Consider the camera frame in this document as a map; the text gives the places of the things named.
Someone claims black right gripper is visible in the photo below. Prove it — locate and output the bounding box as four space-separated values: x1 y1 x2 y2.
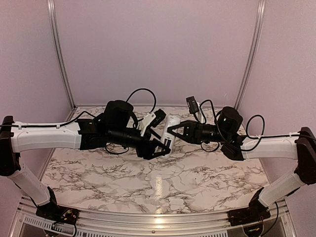
167 119 230 144

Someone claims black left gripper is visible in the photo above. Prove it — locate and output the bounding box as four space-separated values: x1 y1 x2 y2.
108 125 171 159

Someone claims white remote control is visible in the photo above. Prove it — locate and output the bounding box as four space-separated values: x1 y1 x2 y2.
159 115 181 159

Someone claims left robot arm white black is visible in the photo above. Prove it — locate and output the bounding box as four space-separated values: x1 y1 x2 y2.
0 100 171 220

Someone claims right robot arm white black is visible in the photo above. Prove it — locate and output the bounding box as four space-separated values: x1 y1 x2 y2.
167 106 316 221

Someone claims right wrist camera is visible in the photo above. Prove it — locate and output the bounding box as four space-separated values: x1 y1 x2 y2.
186 96 205 123

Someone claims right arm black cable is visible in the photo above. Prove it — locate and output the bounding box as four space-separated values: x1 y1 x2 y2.
197 99 312 215

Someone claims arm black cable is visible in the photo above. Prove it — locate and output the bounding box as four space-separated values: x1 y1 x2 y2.
197 99 312 215
0 88 158 155

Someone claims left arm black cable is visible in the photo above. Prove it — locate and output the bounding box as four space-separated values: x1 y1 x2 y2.
0 88 158 155

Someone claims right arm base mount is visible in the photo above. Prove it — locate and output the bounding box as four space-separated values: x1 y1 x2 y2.
228 206 271 226

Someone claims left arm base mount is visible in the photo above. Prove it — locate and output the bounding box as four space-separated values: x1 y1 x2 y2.
36 205 79 225

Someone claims right aluminium frame post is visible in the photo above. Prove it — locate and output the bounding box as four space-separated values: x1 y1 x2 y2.
234 0 266 110

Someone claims aluminium frame post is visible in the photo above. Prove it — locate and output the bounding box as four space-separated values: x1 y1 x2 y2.
234 0 266 110
47 0 76 110

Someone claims front aluminium rail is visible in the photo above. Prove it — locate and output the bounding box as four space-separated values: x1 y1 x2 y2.
9 196 297 237

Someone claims left aluminium frame post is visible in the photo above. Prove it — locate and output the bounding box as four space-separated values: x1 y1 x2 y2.
47 0 76 110

